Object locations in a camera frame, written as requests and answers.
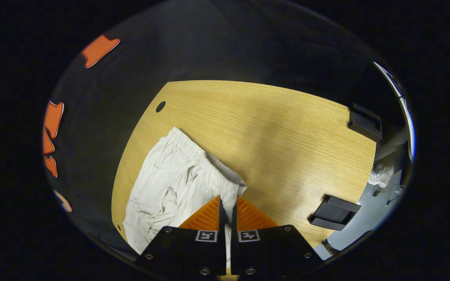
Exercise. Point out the black table edge bracket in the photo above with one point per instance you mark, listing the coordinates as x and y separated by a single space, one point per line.
334 212
365 123

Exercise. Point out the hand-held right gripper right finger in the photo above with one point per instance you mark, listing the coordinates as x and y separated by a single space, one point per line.
272 249

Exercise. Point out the white jeans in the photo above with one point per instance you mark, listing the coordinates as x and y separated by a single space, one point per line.
170 183

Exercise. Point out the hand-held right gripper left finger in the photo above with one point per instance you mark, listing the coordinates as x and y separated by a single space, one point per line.
186 249

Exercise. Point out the white crumpled cloth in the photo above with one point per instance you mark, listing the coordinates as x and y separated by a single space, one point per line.
381 175

